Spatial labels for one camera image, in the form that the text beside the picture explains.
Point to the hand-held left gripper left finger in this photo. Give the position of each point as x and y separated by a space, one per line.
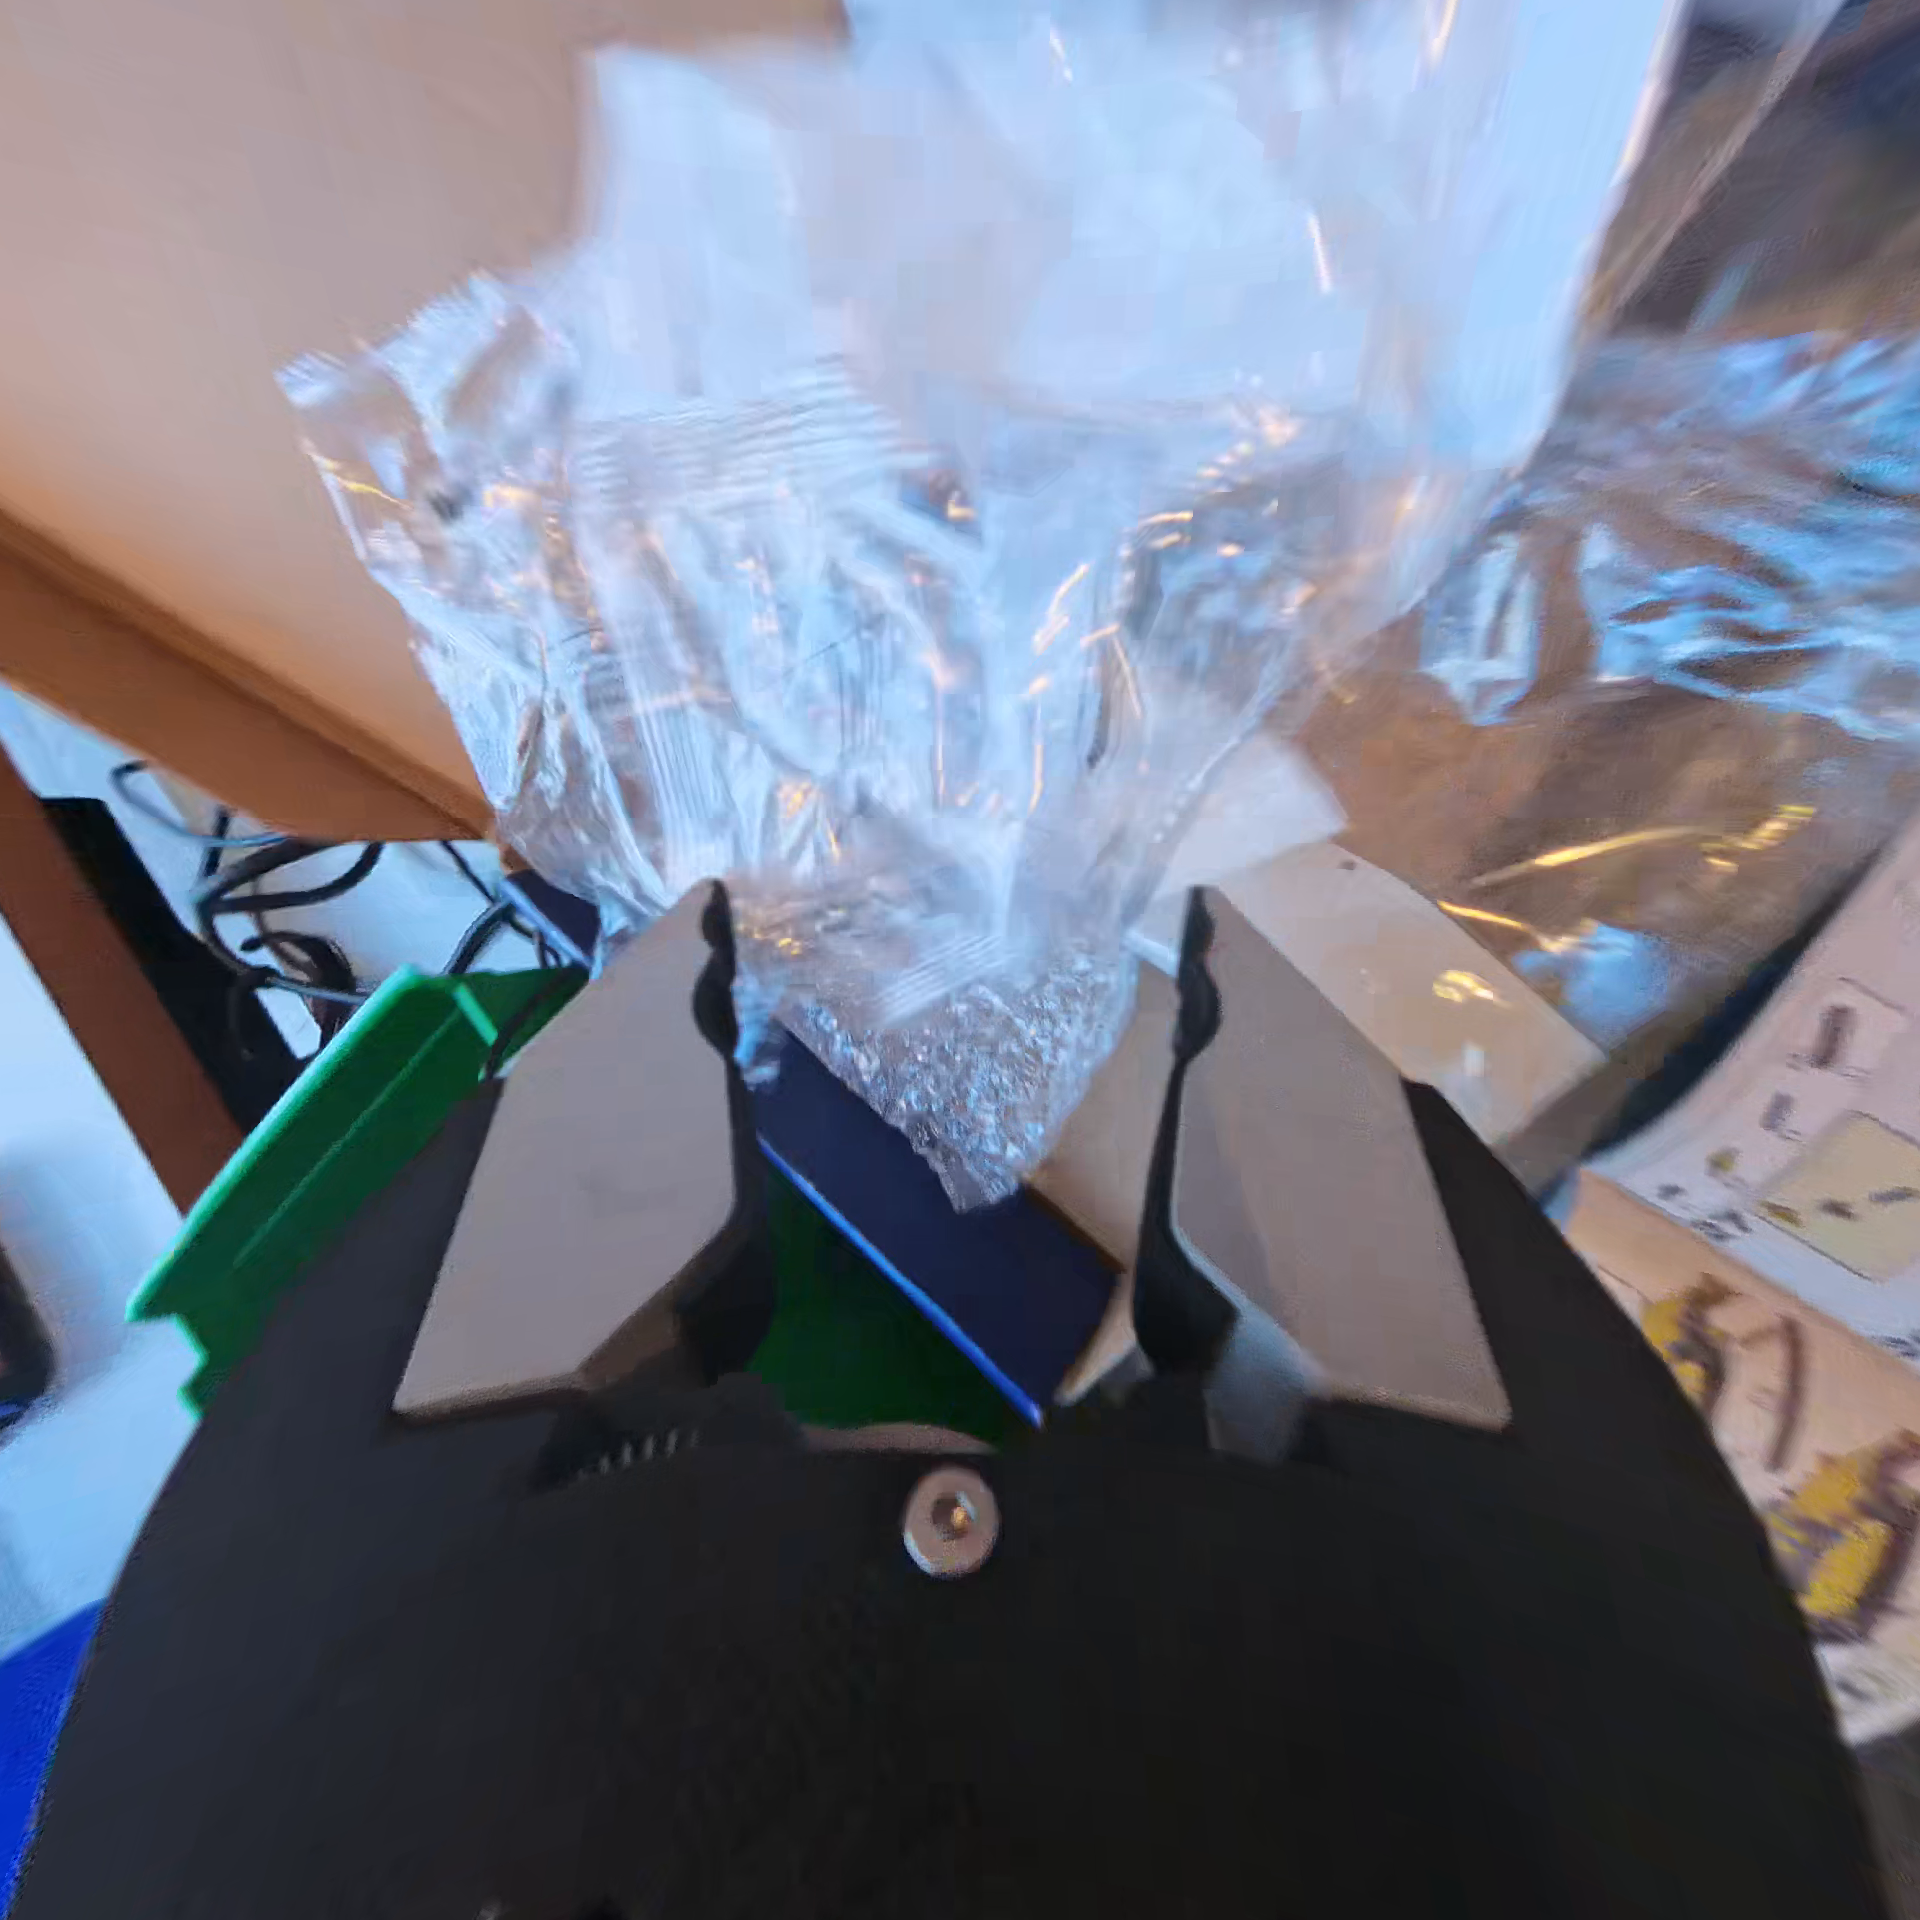
587 1200

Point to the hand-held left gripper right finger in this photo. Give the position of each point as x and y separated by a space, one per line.
1305 1216

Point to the printed clear plastic bag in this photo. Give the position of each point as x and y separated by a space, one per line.
900 527

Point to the dark blue cardboard kit box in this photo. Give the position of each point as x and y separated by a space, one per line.
227 300

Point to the green plastic bin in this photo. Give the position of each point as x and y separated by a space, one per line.
303 1172

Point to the building manual booklet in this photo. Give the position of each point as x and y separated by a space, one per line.
1803 1200

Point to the bundle of empty plastic bags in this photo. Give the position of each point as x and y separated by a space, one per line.
1683 645

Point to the blue plastic bin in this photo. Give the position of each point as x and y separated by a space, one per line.
39 1712

